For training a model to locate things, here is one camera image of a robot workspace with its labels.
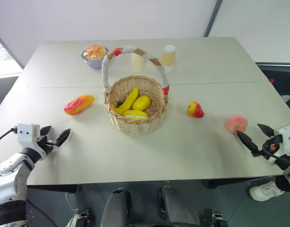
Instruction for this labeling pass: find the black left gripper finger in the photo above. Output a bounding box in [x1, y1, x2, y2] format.
[40, 125, 53, 137]
[55, 128, 71, 147]

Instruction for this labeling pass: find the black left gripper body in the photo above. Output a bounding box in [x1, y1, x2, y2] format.
[37, 135, 58, 156]

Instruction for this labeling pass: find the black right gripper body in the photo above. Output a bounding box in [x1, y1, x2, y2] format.
[252, 134, 283, 160]

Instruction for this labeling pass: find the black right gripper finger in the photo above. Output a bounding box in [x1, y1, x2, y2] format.
[236, 131, 260, 156]
[257, 123, 276, 138]

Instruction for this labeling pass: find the yellow and white fruit slice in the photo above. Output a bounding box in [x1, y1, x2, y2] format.
[122, 110, 149, 121]

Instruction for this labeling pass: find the pink peach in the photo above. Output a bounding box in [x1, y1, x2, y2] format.
[225, 115, 249, 134]

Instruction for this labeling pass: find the red and orange mango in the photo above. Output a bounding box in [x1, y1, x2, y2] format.
[63, 94, 96, 116]

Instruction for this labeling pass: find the dark table underframe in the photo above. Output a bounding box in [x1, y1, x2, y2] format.
[26, 178, 278, 194]

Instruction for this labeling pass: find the white sneaker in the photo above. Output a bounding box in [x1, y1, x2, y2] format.
[248, 181, 286, 202]

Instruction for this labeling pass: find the red and yellow apple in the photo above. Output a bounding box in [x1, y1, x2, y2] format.
[187, 101, 205, 119]

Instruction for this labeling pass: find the yellow banana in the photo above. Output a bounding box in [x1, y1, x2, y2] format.
[111, 87, 140, 116]

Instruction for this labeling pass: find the purple bowl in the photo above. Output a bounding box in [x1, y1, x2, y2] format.
[81, 47, 110, 70]

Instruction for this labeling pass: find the yellow lemon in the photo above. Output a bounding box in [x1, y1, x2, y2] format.
[132, 95, 152, 112]

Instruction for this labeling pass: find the dark rounded shape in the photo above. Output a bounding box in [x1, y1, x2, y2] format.
[99, 188, 132, 227]
[157, 186, 203, 227]

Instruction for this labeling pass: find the golden bread bun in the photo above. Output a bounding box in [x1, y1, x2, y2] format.
[84, 44, 106, 60]

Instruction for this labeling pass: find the cream cylinder cup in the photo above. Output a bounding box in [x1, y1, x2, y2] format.
[131, 52, 146, 72]

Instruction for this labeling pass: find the orange and white paper cup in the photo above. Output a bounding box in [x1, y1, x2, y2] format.
[160, 44, 177, 73]

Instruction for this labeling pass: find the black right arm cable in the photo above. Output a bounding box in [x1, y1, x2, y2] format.
[262, 141, 290, 169]

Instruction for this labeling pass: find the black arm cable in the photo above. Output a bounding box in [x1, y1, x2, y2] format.
[0, 127, 19, 148]
[262, 141, 290, 169]

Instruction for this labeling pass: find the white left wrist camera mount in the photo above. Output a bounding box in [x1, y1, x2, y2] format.
[17, 123, 48, 162]

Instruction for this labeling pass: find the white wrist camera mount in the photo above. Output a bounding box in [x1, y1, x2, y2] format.
[17, 123, 48, 162]
[267, 125, 290, 165]

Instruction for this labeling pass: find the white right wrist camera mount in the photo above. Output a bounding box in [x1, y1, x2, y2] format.
[267, 125, 290, 165]

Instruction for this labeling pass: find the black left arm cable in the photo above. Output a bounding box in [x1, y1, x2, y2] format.
[0, 127, 19, 148]

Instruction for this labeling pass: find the thin white cable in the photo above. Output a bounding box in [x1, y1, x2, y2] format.
[65, 192, 79, 213]

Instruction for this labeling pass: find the wicker basket with handle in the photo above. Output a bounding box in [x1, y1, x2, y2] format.
[101, 45, 170, 137]

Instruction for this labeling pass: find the grey window frame post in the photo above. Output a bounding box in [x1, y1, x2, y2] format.
[203, 0, 224, 38]

